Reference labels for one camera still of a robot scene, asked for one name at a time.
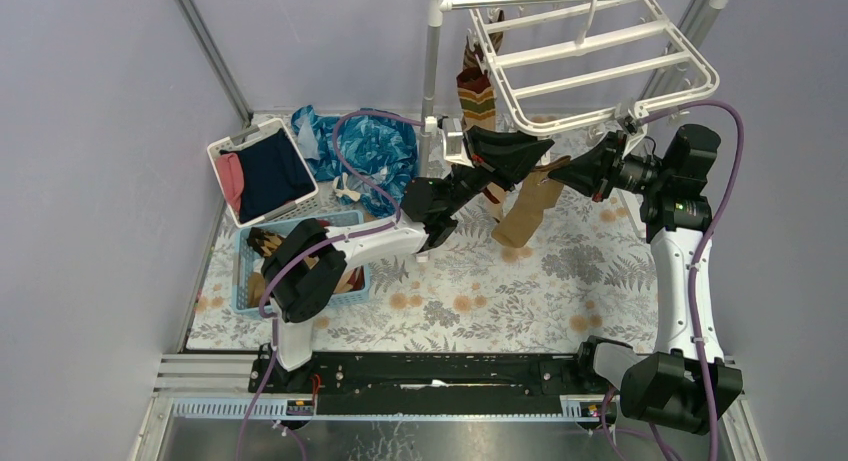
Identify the light blue sock basket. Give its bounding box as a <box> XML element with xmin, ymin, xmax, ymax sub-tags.
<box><xmin>231</xmin><ymin>218</ymin><xmax>371</xmax><ymax>320</ymax></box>

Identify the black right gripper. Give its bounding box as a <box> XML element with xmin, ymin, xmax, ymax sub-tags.
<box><xmin>547</xmin><ymin>130</ymin><xmax>669</xmax><ymax>203</ymax></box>

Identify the white clip drying hanger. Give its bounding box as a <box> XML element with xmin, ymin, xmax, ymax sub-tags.
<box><xmin>463</xmin><ymin>0</ymin><xmax>721</xmax><ymax>141</ymax></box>

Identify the red cuff multicolour sock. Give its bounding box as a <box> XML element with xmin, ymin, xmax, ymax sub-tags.
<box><xmin>482</xmin><ymin>183</ymin><xmax>507</xmax><ymax>223</ymax></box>
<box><xmin>456</xmin><ymin>67</ymin><xmax>497</xmax><ymax>131</ymax></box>

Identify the tan brown cuff sock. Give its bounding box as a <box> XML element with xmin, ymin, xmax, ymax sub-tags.
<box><xmin>492</xmin><ymin>156</ymin><xmax>571</xmax><ymax>248</ymax></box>

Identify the pile of assorted socks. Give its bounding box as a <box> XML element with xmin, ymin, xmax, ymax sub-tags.
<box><xmin>246</xmin><ymin>228</ymin><xmax>365</xmax><ymax>308</ymax></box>

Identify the pink folded garment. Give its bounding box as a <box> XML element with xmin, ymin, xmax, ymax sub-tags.
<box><xmin>215</xmin><ymin>152</ymin><xmax>245</xmax><ymax>214</ymax></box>

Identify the floral patterned table mat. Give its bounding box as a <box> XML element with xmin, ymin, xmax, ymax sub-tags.
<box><xmin>186</xmin><ymin>112</ymin><xmax>664</xmax><ymax>355</ymax></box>

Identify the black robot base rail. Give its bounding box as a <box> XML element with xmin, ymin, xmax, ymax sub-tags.
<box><xmin>247</xmin><ymin>347</ymin><xmax>609</xmax><ymax>416</ymax></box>

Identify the silver white drying rack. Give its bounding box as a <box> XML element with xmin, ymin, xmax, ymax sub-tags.
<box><xmin>421</xmin><ymin>0</ymin><xmax>728</xmax><ymax>136</ymax></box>

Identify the blue patterned cloth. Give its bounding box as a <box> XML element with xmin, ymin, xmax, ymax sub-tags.
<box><xmin>290</xmin><ymin>105</ymin><xmax>418</xmax><ymax>218</ymax></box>

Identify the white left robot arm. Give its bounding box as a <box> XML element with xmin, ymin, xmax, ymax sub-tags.
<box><xmin>261</xmin><ymin>119</ymin><xmax>554</xmax><ymax>392</ymax></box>

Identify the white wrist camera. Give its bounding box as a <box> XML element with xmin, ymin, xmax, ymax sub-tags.
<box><xmin>424</xmin><ymin>116</ymin><xmax>473</xmax><ymax>167</ymax></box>
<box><xmin>614</xmin><ymin>100</ymin><xmax>648</xmax><ymax>155</ymax></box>

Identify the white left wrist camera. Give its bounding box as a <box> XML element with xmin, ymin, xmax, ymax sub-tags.
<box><xmin>424</xmin><ymin>116</ymin><xmax>473</xmax><ymax>167</ymax></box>

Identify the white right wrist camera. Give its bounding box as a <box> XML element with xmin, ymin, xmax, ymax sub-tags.
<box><xmin>614</xmin><ymin>100</ymin><xmax>648</xmax><ymax>155</ymax></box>

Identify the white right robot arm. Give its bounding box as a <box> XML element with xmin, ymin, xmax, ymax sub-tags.
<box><xmin>548</xmin><ymin>124</ymin><xmax>743</xmax><ymax>435</ymax></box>

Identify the dark navy folded garment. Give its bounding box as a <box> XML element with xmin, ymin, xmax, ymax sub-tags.
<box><xmin>222</xmin><ymin>129</ymin><xmax>316</xmax><ymax>223</ymax></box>

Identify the white plastic basket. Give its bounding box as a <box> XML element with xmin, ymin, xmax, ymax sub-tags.
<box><xmin>206</xmin><ymin>117</ymin><xmax>320</xmax><ymax>228</ymax></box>

